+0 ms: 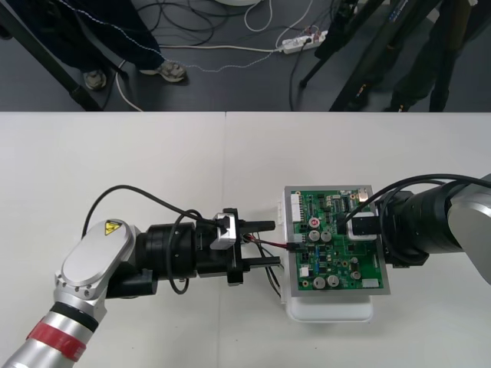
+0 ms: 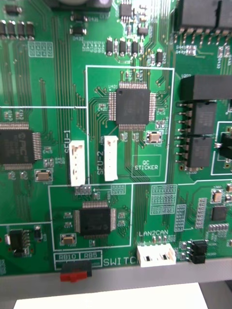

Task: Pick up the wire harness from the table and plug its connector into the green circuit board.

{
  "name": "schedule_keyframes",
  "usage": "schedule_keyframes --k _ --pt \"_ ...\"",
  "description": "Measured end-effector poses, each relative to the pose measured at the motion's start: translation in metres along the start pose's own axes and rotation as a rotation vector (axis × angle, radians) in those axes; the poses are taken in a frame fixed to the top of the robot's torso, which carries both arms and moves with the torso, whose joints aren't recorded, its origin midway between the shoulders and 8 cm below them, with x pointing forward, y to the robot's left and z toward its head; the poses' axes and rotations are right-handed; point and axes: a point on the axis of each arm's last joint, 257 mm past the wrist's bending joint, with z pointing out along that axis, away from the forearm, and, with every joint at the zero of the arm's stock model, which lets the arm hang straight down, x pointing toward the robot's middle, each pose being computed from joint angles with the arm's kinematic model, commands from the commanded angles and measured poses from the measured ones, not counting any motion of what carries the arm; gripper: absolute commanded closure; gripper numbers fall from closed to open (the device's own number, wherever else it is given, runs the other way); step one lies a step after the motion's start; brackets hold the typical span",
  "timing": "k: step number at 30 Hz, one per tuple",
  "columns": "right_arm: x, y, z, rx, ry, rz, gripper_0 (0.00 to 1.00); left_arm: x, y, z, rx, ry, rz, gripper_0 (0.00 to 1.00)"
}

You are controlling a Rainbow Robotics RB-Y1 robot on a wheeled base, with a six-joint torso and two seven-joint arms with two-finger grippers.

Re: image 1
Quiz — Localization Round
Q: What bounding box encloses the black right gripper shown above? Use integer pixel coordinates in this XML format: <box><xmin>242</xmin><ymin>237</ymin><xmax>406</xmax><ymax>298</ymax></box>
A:
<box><xmin>377</xmin><ymin>199</ymin><xmax>429</xmax><ymax>270</ymax></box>

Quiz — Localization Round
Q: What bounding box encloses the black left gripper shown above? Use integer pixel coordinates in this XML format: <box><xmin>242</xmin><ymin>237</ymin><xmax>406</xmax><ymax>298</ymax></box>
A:
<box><xmin>195</xmin><ymin>208</ymin><xmax>284</xmax><ymax>288</ymax></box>

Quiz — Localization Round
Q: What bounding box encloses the red black green cable bundle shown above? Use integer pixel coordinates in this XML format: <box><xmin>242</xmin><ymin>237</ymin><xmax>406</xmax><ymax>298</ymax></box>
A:
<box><xmin>239</xmin><ymin>232</ymin><xmax>305</xmax><ymax>306</ymax></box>

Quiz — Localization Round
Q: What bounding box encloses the white power strip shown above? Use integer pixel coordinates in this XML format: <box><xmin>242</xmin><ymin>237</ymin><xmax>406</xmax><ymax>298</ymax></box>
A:
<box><xmin>281</xmin><ymin>29</ymin><xmax>330</xmax><ymax>54</ymax></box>

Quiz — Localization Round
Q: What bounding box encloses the dark olive tripod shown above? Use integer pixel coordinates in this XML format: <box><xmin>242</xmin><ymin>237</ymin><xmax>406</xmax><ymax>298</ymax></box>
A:
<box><xmin>383</xmin><ymin>0</ymin><xmax>475</xmax><ymax>113</ymax></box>

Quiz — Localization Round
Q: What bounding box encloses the person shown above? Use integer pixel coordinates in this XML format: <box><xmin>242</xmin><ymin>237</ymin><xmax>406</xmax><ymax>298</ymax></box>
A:
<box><xmin>52</xmin><ymin>0</ymin><xmax>189</xmax><ymax>91</ymax></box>

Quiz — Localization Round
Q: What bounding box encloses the black stand leg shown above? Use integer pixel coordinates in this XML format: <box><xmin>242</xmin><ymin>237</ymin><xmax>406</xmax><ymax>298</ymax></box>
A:
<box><xmin>0</xmin><ymin>0</ymin><xmax>105</xmax><ymax>112</ymax></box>

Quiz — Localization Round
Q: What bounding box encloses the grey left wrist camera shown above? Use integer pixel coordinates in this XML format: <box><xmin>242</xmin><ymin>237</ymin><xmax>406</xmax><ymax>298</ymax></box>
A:
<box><xmin>209</xmin><ymin>212</ymin><xmax>238</xmax><ymax>249</ymax></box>

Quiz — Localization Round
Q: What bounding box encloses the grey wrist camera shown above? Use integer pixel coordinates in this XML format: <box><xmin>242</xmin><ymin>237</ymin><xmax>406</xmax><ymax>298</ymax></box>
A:
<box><xmin>346</xmin><ymin>209</ymin><xmax>381</xmax><ymax>243</ymax></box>
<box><xmin>209</xmin><ymin>212</ymin><xmax>238</xmax><ymax>249</ymax></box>

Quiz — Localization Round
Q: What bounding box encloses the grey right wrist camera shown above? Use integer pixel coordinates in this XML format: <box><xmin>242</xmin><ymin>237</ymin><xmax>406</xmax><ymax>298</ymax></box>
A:
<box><xmin>346</xmin><ymin>209</ymin><xmax>381</xmax><ymax>243</ymax></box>

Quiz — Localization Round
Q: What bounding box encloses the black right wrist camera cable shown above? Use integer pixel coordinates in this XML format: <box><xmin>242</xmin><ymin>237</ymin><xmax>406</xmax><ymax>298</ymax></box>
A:
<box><xmin>337</xmin><ymin>174</ymin><xmax>484</xmax><ymax>235</ymax></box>

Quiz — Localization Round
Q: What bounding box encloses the green circuit board grey frame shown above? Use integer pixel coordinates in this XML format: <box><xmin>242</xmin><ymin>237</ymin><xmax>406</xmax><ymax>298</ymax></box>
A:
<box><xmin>283</xmin><ymin>185</ymin><xmax>393</xmax><ymax>299</ymax></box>

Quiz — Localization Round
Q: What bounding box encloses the white blue dotted cord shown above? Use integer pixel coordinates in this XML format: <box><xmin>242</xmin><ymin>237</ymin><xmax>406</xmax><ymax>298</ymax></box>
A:
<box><xmin>71</xmin><ymin>0</ymin><xmax>281</xmax><ymax>74</ymax></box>

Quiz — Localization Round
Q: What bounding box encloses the white power cable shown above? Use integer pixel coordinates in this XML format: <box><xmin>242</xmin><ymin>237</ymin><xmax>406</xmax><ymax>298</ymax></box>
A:
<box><xmin>159</xmin><ymin>43</ymin><xmax>287</xmax><ymax>54</ymax></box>

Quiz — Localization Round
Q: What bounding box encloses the curved white floor cable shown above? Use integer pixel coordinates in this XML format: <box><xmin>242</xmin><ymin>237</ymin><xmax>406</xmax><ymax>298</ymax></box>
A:
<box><xmin>114</xmin><ymin>59</ymin><xmax>142</xmax><ymax>113</ymax></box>

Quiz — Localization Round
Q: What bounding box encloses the thin white cord loop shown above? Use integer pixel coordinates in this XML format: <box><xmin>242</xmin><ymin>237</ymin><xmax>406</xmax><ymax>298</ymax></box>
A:
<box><xmin>243</xmin><ymin>0</ymin><xmax>275</xmax><ymax>33</ymax></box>

